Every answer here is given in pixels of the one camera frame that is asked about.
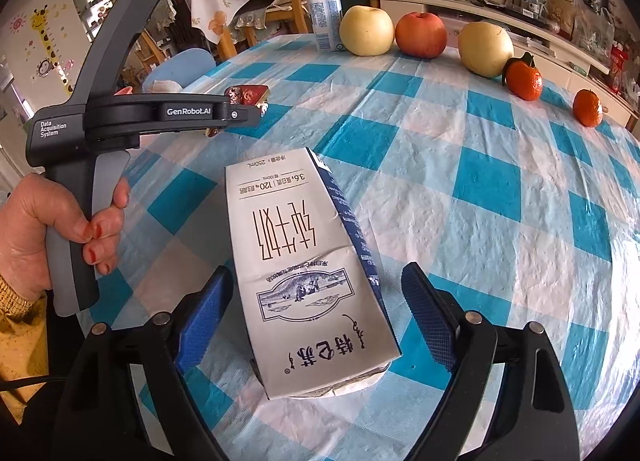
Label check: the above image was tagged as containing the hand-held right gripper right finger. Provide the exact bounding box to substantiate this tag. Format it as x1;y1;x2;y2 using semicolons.
401;262;582;461

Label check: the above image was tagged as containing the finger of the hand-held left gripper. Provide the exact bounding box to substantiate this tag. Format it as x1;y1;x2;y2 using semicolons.
205;103;262;138

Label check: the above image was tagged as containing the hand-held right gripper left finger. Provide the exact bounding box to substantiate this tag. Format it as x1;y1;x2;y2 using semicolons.
52;265;235;461

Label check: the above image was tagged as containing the red candy wrapper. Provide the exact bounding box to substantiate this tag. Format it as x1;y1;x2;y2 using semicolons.
224;83;271;108

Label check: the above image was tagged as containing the white milk carton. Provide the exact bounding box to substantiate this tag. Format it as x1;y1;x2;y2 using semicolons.
224;147;402;401

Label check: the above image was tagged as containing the person's left forearm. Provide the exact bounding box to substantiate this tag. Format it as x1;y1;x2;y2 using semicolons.
0;273;48;422

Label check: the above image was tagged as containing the person's left hand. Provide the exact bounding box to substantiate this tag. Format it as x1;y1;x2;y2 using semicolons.
0;173;132;303

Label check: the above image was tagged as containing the blue stool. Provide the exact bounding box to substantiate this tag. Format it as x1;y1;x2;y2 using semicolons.
141;48;216;94

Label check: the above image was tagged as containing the blue white checked tablecloth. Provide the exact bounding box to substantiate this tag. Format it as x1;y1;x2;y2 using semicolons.
85;33;640;461

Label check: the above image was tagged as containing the dark wooden chair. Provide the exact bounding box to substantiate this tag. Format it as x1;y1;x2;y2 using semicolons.
162;0;211;56

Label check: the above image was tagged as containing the white plastic bottle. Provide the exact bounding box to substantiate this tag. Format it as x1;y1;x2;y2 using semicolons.
305;0;343;52

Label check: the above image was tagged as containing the yellow apple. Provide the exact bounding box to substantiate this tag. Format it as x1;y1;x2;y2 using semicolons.
340;6;395;58

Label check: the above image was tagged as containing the red apple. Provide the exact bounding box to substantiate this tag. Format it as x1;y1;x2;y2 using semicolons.
395;12;447;59

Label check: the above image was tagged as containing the yellow pear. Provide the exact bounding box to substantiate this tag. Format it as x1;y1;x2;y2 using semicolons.
458;22;515;78

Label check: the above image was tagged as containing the tangerine with leaf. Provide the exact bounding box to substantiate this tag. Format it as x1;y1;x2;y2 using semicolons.
502;53;544;102

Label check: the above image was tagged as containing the small tangerine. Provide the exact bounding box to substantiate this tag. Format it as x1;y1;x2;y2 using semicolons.
572;89;604;128

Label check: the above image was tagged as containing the red packet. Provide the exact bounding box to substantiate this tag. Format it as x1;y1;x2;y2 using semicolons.
607;43;631;92

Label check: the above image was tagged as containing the clear plastic bag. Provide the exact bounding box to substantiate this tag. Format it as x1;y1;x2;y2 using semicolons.
570;0;616;66

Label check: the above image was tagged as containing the giraffe wall sticker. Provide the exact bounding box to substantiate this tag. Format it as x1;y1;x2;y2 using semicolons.
27;3;76;96

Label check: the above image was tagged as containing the black cable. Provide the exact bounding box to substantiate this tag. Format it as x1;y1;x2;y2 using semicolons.
0;375;68;387

